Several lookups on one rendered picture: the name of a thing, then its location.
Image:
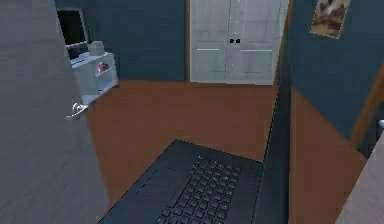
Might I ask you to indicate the white shelf unit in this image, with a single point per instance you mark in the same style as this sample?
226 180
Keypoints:
91 80

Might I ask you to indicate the framed brown picture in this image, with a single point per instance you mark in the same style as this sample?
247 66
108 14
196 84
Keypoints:
330 16

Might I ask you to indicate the small red object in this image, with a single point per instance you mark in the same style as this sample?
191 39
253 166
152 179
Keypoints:
100 67

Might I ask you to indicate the black television set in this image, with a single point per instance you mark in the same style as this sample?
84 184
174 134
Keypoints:
70 28

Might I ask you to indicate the black open laptop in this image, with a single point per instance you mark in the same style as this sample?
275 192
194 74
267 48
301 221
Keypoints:
200 190

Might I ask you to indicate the grey room door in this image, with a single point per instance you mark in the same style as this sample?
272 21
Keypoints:
36 126

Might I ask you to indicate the white panelled door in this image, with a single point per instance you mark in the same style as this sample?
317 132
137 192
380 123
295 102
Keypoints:
256 43
210 43

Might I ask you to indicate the white box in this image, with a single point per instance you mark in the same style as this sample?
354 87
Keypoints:
96 48

